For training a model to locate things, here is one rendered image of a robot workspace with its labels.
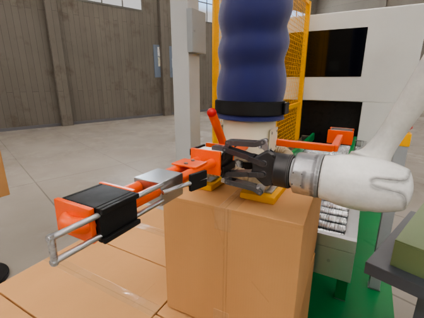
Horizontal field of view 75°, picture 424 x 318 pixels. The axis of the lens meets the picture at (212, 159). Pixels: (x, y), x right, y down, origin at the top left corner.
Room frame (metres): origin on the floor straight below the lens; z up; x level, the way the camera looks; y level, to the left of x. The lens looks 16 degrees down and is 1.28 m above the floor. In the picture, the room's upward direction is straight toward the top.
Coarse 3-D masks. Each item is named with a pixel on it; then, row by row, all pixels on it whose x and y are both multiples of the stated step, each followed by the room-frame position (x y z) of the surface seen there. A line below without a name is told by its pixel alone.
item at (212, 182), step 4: (208, 180) 0.80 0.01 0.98; (212, 180) 0.80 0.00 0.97; (216, 180) 0.81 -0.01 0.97; (220, 180) 0.82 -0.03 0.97; (208, 184) 0.78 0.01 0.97; (212, 184) 0.78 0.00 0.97; (216, 184) 0.80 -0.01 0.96; (220, 184) 0.82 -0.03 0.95; (204, 188) 0.78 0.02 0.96; (208, 188) 0.77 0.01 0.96; (212, 188) 0.77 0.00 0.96
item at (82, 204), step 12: (84, 192) 0.37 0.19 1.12; (96, 192) 0.38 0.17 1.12; (108, 192) 0.38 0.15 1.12; (120, 192) 0.38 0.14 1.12; (60, 204) 0.35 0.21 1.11; (72, 204) 0.33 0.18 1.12; (84, 204) 0.34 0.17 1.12; (96, 204) 0.33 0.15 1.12; (84, 216) 0.32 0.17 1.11; (60, 228) 0.35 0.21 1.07; (96, 228) 0.33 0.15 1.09; (84, 240) 0.33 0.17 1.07
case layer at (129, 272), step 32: (160, 224) 1.30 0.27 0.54; (96, 256) 1.02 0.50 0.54; (128, 256) 1.02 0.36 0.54; (160, 256) 1.02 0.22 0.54; (0, 288) 0.84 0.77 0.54; (32, 288) 0.84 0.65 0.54; (64, 288) 0.84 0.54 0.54; (96, 288) 0.84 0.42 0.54; (128, 288) 0.84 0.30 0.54; (160, 288) 0.84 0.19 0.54
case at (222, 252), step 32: (192, 192) 0.76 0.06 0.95; (224, 192) 0.76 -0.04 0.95; (288, 192) 0.77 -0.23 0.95; (192, 224) 0.70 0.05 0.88; (224, 224) 0.66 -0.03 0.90; (256, 224) 0.62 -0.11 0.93; (288, 224) 0.59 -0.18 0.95; (192, 256) 0.70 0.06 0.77; (224, 256) 0.66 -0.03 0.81; (256, 256) 0.62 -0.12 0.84; (288, 256) 0.58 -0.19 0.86; (192, 288) 0.70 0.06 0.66; (224, 288) 0.66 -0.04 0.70; (256, 288) 0.61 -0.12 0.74; (288, 288) 0.58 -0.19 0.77
